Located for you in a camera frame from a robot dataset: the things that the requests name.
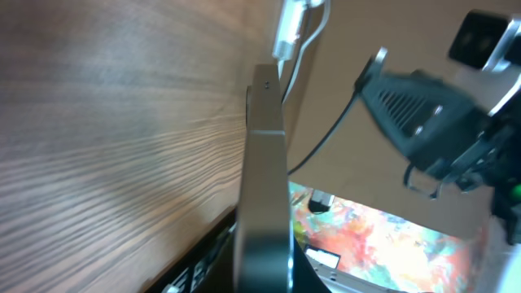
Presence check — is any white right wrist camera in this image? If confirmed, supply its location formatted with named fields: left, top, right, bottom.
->
left=448, top=10, right=520, bottom=116

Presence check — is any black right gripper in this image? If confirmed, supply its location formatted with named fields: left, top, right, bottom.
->
left=355, top=47, right=509, bottom=195

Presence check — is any black USB charging cable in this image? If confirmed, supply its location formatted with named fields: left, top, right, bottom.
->
left=280, top=7, right=361, bottom=177

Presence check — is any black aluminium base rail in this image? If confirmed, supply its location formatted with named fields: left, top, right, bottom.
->
left=142, top=207, right=236, bottom=293

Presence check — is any white power strip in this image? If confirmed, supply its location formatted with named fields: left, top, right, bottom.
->
left=272, top=0, right=331, bottom=61

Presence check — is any white power strip cord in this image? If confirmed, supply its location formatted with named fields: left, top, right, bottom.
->
left=278, top=0, right=331, bottom=105

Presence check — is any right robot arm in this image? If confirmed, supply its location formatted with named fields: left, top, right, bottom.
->
left=352, top=47, right=520, bottom=245

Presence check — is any turquoise screen smartphone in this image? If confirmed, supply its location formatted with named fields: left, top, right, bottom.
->
left=233, top=64, right=294, bottom=293

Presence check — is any colourful painted sheet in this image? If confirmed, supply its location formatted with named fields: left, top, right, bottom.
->
left=289, top=183, right=487, bottom=292

